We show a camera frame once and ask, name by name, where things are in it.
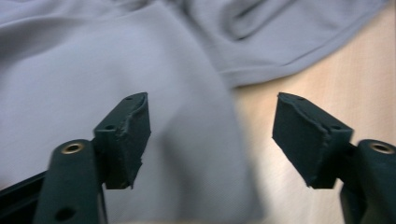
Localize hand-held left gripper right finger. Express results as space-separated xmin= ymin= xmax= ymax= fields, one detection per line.
xmin=272 ymin=91 xmax=355 ymax=190

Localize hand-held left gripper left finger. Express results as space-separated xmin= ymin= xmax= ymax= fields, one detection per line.
xmin=92 ymin=91 xmax=152 ymax=190

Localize grey shorts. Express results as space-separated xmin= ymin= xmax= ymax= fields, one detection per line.
xmin=0 ymin=0 xmax=390 ymax=224

